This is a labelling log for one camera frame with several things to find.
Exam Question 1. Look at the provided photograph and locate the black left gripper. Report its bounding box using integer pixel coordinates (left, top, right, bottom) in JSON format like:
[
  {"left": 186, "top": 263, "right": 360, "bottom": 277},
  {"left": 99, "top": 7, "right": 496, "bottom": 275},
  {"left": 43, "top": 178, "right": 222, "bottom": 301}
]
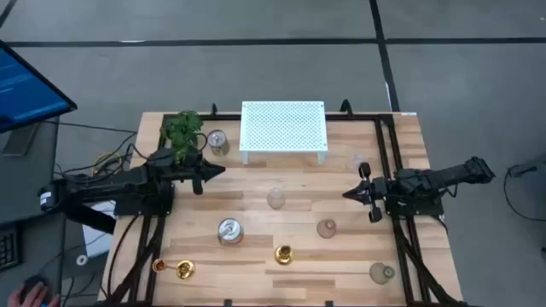
[{"left": 174, "top": 148, "right": 226, "bottom": 196}]

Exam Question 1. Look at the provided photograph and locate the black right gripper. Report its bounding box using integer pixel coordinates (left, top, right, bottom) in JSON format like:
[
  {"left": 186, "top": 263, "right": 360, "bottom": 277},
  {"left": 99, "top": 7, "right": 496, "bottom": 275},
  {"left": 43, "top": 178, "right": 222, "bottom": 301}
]
[{"left": 342, "top": 162, "right": 388, "bottom": 223}]

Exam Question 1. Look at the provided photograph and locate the glass candle jar silver lid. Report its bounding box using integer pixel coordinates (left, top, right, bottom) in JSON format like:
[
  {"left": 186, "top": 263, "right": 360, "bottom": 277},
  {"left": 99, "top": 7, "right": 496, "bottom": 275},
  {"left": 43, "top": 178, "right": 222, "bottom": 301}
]
[
  {"left": 206, "top": 129, "right": 231, "bottom": 158},
  {"left": 217, "top": 217, "right": 246, "bottom": 246}
]

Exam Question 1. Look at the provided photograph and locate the clear ribbed glass candle holder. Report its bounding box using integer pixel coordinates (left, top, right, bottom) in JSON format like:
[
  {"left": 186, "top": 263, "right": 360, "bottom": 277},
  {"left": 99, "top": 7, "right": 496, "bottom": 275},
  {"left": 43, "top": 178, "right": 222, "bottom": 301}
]
[
  {"left": 266, "top": 187, "right": 287, "bottom": 211},
  {"left": 346, "top": 152, "right": 369, "bottom": 171}
]

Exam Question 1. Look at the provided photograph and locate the pink ribbed glass candle holder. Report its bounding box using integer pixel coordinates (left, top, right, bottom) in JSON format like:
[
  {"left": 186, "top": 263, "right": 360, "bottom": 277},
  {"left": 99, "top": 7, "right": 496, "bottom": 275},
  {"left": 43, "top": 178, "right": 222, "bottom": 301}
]
[{"left": 316, "top": 218, "right": 338, "bottom": 240}]

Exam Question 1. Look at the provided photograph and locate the clear glass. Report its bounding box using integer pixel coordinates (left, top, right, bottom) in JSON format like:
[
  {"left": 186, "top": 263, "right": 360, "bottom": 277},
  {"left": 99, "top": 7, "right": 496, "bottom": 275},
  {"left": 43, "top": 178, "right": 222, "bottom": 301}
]
[{"left": 369, "top": 261, "right": 397, "bottom": 286}]

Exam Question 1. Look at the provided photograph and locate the tall gold candlestick holder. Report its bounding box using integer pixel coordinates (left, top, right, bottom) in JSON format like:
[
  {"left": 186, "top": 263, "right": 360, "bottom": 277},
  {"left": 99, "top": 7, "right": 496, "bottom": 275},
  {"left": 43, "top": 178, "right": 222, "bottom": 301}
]
[
  {"left": 274, "top": 244, "right": 294, "bottom": 266},
  {"left": 151, "top": 258, "right": 197, "bottom": 281}
]

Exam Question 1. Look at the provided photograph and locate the green plant in white pot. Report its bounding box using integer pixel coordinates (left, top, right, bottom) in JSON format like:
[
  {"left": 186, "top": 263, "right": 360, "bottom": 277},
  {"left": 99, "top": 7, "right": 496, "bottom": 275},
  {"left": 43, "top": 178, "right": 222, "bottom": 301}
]
[{"left": 160, "top": 109, "right": 205, "bottom": 165}]

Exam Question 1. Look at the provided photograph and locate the small white table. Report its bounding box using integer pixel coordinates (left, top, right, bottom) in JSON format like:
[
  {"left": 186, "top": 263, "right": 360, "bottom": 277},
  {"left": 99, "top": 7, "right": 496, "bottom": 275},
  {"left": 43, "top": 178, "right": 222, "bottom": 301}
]
[{"left": 238, "top": 101, "right": 329, "bottom": 165}]

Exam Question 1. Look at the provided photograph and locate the white box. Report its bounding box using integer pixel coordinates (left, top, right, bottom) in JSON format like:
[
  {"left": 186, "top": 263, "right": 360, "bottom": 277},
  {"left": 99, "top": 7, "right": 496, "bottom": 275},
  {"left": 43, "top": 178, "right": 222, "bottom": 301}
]
[{"left": 83, "top": 199, "right": 117, "bottom": 258}]

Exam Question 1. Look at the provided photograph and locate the dark grey desk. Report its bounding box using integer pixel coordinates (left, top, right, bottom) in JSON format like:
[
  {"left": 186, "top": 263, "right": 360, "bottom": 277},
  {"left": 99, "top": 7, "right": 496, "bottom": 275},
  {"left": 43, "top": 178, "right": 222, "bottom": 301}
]
[{"left": 0, "top": 114, "right": 67, "bottom": 307}]

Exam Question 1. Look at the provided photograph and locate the grey monitor stand base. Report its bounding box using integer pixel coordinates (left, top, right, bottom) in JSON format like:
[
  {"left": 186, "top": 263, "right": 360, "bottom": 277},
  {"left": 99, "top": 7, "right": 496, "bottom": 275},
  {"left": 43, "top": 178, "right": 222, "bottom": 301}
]
[{"left": 2, "top": 123, "right": 42, "bottom": 157}]

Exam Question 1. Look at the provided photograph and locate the computer monitor blue screen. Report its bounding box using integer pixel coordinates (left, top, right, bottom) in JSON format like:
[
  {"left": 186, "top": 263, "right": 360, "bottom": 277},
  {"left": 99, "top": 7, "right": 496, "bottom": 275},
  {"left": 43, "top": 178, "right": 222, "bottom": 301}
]
[{"left": 0, "top": 40, "right": 78, "bottom": 134}]

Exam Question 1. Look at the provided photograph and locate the black computer mouse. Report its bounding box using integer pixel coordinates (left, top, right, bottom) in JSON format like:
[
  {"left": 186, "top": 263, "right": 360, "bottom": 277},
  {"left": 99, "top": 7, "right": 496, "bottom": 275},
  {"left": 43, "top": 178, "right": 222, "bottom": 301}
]
[{"left": 19, "top": 275, "right": 50, "bottom": 299}]

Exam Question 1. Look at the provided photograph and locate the person's hand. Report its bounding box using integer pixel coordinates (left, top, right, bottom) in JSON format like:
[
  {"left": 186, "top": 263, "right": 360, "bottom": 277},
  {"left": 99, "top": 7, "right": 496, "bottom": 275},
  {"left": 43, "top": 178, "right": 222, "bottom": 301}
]
[{"left": 7, "top": 281, "right": 61, "bottom": 307}]

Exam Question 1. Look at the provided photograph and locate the black keyboard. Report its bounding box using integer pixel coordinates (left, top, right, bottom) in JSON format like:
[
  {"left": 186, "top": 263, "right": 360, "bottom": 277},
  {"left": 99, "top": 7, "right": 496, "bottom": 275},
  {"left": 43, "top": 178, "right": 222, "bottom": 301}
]
[{"left": 0, "top": 225, "right": 20, "bottom": 272}]

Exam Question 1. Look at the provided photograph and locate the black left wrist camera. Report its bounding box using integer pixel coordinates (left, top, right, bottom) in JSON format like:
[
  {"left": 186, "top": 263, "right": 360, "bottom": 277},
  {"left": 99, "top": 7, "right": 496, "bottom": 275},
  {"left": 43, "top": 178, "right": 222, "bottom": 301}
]
[{"left": 147, "top": 148, "right": 176, "bottom": 170}]

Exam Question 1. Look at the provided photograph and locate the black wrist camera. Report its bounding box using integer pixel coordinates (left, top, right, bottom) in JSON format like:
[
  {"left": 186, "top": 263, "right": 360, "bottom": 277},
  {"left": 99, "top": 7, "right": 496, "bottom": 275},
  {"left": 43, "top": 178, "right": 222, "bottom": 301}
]
[
  {"left": 394, "top": 167, "right": 427, "bottom": 191},
  {"left": 147, "top": 148, "right": 176, "bottom": 170}
]

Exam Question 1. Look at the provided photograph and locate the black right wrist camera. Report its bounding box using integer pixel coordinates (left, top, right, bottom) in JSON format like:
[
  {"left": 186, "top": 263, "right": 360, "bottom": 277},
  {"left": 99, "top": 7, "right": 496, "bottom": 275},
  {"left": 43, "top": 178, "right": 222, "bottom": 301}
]
[{"left": 394, "top": 167, "right": 427, "bottom": 191}]

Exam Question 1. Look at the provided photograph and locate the yellow cable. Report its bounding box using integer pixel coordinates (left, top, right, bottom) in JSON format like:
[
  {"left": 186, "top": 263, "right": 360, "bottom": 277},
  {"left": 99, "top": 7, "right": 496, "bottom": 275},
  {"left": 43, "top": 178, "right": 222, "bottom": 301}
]
[{"left": 91, "top": 151, "right": 129, "bottom": 176}]

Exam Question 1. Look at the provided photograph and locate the thin black cable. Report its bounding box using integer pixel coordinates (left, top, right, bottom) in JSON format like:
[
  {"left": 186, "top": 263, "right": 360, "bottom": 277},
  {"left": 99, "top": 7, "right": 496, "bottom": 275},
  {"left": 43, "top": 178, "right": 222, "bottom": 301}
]
[{"left": 42, "top": 120, "right": 138, "bottom": 134}]

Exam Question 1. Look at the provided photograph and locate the black floor cable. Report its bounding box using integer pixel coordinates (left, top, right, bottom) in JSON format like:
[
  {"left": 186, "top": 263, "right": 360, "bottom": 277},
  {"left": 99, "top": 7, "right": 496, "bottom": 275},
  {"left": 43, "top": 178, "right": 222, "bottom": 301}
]
[{"left": 502, "top": 163, "right": 546, "bottom": 223}]

